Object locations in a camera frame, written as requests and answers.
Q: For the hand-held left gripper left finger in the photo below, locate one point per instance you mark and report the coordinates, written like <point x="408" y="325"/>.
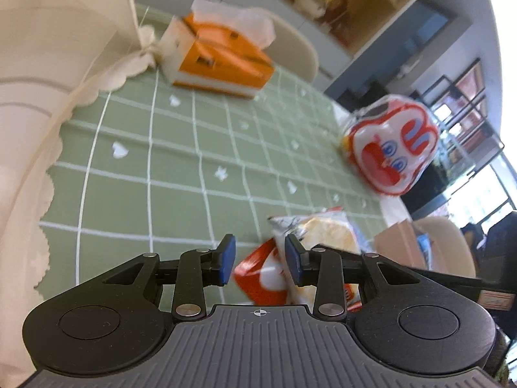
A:
<point x="228" y="260"/>

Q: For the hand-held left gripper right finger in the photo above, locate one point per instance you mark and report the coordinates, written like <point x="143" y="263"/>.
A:
<point x="291" y="262"/>

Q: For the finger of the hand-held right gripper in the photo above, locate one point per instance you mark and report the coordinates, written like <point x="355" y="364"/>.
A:
<point x="452" y="279"/>

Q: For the blue snack packet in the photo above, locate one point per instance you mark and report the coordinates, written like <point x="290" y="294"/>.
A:
<point x="424" y="244"/>

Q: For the clear cake packet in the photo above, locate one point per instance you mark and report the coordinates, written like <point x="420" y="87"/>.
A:
<point x="327" y="230"/>

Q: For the pink cardboard box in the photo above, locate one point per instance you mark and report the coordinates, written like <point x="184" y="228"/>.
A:
<point x="398" y="238"/>

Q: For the beige chair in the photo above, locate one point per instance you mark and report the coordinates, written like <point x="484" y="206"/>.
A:
<point x="295" y="52"/>
<point x="448" y="238"/>

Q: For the window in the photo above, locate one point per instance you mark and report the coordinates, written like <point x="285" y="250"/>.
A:
<point x="484" y="194"/>

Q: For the black cabinet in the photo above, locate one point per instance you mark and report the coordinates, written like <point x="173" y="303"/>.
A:
<point x="428" y="190"/>

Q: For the white red rabbit bag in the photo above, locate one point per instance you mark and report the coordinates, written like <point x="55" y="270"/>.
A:
<point x="387" y="157"/>

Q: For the orange white tissue box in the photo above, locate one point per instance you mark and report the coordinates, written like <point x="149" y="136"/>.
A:
<point x="226" y="60"/>

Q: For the white tissue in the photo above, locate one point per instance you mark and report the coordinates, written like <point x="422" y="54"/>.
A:
<point x="250" y="22"/>

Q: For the brown lion plush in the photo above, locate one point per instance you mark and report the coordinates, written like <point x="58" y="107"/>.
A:
<point x="337" y="16"/>

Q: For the white scalloped cloth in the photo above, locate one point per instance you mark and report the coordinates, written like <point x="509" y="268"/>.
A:
<point x="40" y="68"/>

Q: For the black metal frame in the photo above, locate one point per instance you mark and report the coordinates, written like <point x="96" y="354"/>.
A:
<point x="478" y="66"/>

